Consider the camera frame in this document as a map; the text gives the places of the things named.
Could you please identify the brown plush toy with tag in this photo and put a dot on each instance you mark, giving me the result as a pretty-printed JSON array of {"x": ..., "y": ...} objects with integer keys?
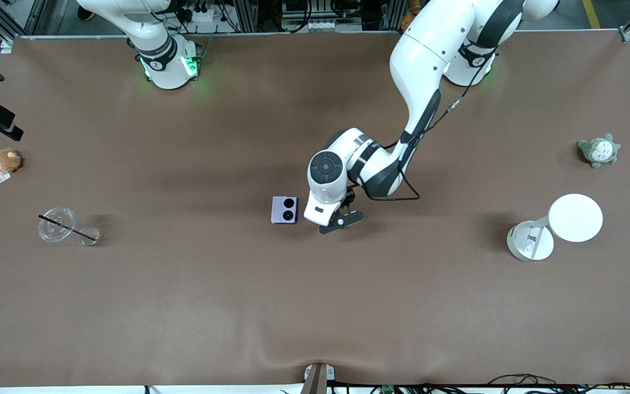
[{"x": 7, "y": 160}]

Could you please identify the green grey Totoro plush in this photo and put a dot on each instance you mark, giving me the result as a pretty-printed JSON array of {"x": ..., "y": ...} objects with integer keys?
[{"x": 599, "y": 150}]

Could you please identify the large clear plastic cup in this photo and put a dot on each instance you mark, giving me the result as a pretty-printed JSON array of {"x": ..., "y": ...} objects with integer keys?
[{"x": 55, "y": 227}]

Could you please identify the black straw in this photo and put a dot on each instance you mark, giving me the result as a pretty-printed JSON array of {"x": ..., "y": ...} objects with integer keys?
[{"x": 66, "y": 227}]

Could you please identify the small clear plastic cup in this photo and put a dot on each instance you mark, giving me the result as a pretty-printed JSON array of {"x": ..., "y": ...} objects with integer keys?
[{"x": 91, "y": 236}]

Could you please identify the white round desk lamp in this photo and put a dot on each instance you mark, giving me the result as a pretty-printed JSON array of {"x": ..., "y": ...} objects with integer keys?
[{"x": 575, "y": 218}]

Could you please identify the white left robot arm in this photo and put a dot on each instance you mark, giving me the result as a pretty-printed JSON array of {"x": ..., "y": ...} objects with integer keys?
[{"x": 430, "y": 49}]

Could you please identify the lilac folding phone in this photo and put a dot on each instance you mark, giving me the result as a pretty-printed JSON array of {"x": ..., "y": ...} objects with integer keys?
[{"x": 284, "y": 210}]

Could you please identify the grey camera bracket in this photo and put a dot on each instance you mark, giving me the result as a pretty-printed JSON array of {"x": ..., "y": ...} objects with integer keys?
[{"x": 318, "y": 378}]

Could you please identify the white power strip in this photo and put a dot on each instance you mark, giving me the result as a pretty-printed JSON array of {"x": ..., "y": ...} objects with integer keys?
[{"x": 203, "y": 13}]

